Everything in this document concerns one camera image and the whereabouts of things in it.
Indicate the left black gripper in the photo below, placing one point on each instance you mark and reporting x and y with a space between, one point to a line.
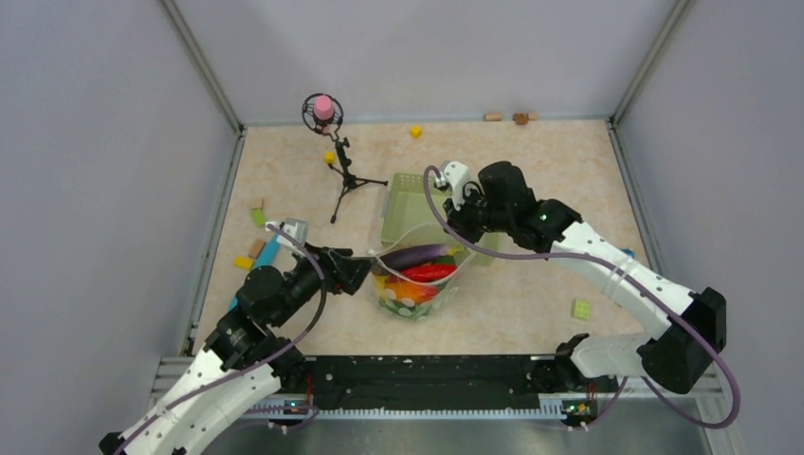
343 272

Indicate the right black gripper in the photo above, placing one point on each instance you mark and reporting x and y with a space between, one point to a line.
456 219

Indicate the red toy chili pepper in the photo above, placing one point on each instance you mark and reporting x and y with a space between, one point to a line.
429 272

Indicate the clear zip top bag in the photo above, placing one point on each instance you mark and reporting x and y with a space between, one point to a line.
380 274

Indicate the purple toy eggplant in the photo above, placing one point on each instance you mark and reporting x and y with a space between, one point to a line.
412 256

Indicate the red orange toy pepper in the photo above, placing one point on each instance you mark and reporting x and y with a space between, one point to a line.
409 293

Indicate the green toy cabbage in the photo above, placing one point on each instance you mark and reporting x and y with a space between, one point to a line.
404 311

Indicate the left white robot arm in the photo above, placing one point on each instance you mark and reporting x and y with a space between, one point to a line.
242 361

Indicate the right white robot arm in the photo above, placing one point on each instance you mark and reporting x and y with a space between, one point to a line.
681 328

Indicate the blue cylinder toy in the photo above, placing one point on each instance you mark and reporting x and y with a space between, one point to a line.
269 253

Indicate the yellow wooden block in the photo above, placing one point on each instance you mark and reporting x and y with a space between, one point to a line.
245 263

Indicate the brown wooden block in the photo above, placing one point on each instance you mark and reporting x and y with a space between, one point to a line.
256 249

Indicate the green wooden block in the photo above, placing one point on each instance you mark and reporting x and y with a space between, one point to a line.
258 217

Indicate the brown cork piece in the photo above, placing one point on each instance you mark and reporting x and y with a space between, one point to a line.
521 118

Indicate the light green plastic basket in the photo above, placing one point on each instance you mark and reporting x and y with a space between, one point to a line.
407 220

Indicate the small light green block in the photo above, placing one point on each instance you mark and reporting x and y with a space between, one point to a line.
581 310

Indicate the pink microphone on tripod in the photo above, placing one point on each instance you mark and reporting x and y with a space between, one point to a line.
322 114

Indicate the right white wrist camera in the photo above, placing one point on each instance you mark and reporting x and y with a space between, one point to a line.
453 176

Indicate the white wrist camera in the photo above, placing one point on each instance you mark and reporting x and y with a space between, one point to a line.
453 176
291 232

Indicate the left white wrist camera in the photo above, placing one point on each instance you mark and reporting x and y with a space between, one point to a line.
291 232

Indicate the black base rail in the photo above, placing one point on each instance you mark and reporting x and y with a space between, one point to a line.
434 382

